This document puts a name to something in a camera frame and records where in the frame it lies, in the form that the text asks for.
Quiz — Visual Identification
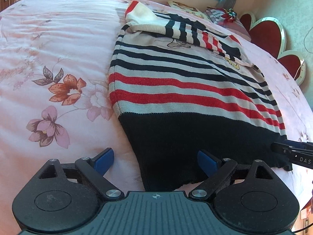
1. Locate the striped knit child sweater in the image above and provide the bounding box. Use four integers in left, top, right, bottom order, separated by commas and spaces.
109, 1, 292, 191

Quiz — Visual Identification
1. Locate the pink floral bed sheet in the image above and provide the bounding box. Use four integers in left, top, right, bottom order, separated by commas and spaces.
1, 0, 312, 234

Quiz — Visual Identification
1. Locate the red white bed headboard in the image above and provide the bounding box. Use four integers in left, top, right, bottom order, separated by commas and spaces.
240, 12, 306, 85

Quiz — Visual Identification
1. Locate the striped pillow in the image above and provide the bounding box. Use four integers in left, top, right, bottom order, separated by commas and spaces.
205, 6, 251, 41

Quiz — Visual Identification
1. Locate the red decorative item on pillow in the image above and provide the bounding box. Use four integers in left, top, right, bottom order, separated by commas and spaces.
221, 9, 237, 23

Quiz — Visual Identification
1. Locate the yellow folded blanket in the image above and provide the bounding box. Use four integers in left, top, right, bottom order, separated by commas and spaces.
167, 1, 211, 21

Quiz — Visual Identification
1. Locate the white hanging cable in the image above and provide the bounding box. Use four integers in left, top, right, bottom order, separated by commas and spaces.
302, 25, 313, 62

